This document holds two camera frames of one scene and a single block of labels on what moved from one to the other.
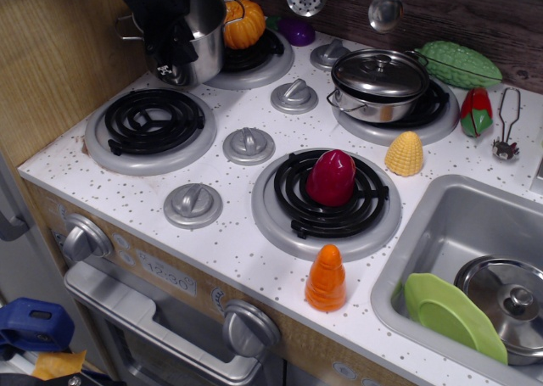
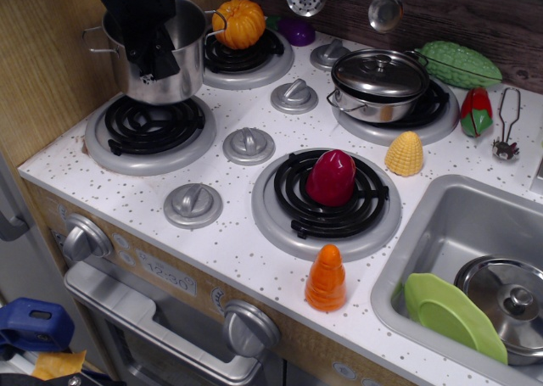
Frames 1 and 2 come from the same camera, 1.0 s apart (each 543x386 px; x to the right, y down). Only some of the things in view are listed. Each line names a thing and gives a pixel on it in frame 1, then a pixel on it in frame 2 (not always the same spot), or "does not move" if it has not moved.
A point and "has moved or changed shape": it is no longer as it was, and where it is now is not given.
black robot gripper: x=161 y=8 -> x=141 y=8
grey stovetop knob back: x=322 y=57 does not move
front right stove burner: x=289 y=221 does not move
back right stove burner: x=437 y=114 does not move
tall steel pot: x=205 y=12 has moved or changed shape
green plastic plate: x=432 y=302 does not move
